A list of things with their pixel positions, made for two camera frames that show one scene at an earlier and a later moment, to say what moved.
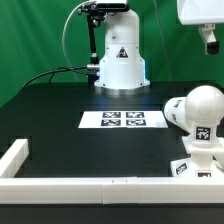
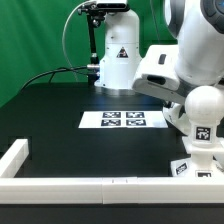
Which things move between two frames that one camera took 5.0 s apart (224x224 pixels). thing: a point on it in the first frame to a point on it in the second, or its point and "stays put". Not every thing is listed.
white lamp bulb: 204,108 stays put
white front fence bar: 111,190 stays put
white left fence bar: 14,158 stays put
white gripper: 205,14 to 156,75
